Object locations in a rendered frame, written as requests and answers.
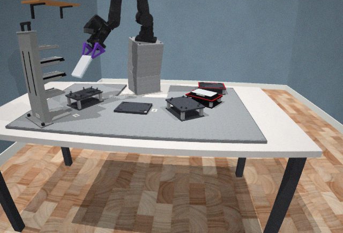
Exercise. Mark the grey slotted shelf rack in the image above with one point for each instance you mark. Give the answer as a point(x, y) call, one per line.
point(39, 105)

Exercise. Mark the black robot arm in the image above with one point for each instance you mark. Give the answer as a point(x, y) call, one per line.
point(103, 28)

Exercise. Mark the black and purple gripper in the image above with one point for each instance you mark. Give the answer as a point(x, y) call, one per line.
point(96, 45)

